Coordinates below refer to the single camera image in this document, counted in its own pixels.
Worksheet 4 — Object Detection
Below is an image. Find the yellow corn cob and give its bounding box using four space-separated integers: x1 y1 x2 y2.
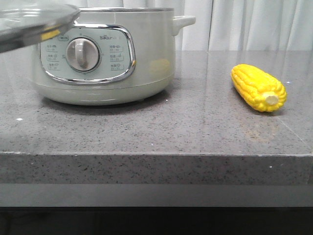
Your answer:
231 64 287 112

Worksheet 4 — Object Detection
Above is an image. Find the glass pot lid steel rim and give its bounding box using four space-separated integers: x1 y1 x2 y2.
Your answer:
0 0 80 53

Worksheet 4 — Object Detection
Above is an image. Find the pale green electric cooking pot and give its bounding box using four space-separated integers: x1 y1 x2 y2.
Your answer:
30 7 196 106

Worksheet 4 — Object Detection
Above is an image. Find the white pleated curtain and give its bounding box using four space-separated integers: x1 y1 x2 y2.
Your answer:
69 0 313 51

